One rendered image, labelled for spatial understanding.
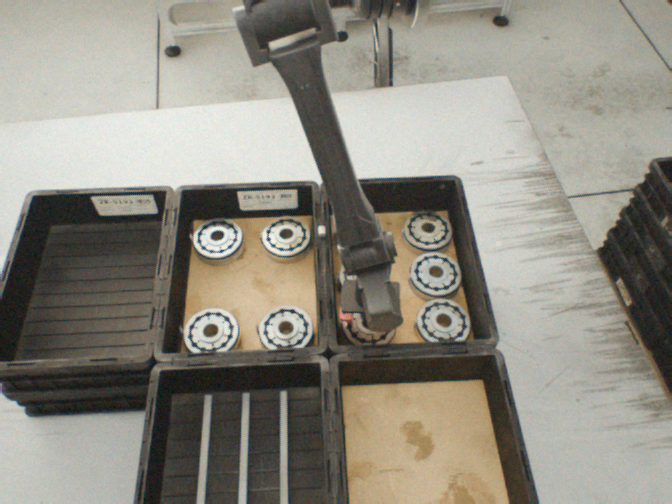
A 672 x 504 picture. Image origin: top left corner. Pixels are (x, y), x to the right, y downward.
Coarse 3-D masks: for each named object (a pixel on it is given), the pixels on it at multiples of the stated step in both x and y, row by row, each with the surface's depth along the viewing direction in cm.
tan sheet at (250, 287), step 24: (312, 240) 132; (192, 264) 128; (240, 264) 128; (264, 264) 128; (288, 264) 128; (312, 264) 128; (192, 288) 125; (216, 288) 125; (240, 288) 125; (264, 288) 125; (288, 288) 125; (312, 288) 125; (192, 312) 122; (240, 312) 122; (264, 312) 122; (312, 312) 122; (240, 336) 119
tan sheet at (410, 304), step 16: (384, 224) 135; (400, 224) 135; (400, 240) 132; (336, 256) 130; (400, 256) 130; (416, 256) 130; (336, 272) 127; (400, 272) 127; (336, 288) 125; (400, 288) 125; (336, 304) 123; (400, 304) 123; (416, 304) 123; (464, 304) 123; (400, 336) 119; (416, 336) 119
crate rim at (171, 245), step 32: (320, 224) 122; (320, 256) 117; (320, 288) 113; (160, 320) 109; (320, 320) 109; (160, 352) 106; (192, 352) 106; (224, 352) 106; (256, 352) 106; (288, 352) 106; (320, 352) 106
